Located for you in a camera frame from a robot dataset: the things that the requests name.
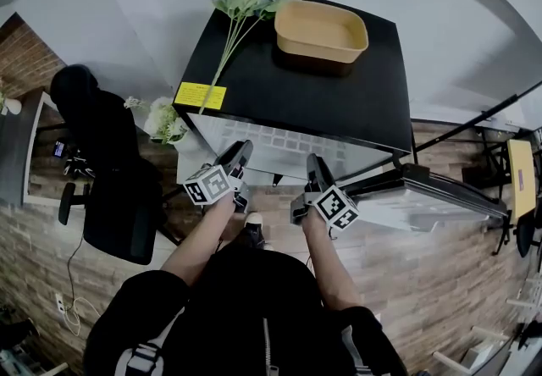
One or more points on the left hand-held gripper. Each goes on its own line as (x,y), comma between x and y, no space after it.
(211,186)

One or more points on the wooden leg furniture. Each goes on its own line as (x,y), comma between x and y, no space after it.
(478,349)

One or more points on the white power strip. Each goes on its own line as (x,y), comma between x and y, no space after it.
(60,302)

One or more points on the black office chair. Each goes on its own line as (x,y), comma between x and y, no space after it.
(114,179)

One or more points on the person's black jacket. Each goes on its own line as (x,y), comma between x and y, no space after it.
(245,306)

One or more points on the person's left forearm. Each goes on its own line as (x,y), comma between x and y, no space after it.
(199,239)

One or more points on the black stand pole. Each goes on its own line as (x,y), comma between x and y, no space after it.
(474,120)

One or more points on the yellow sticker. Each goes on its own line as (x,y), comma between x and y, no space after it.
(192,95)

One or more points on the small white vase with flowers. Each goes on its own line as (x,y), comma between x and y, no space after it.
(12,106)

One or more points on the phone on tripod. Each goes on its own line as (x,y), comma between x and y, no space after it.
(60,148)

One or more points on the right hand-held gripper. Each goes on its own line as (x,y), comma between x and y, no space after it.
(334,205)

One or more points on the person's right forearm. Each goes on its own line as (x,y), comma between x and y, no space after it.
(330,264)

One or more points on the tan paper container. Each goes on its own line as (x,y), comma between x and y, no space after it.
(322,33)

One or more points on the person's black white shoe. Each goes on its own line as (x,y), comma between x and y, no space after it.
(254,230)

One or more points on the white desk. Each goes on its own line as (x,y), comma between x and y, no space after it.
(190,167)

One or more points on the yellow chair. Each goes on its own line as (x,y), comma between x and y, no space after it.
(521,175)

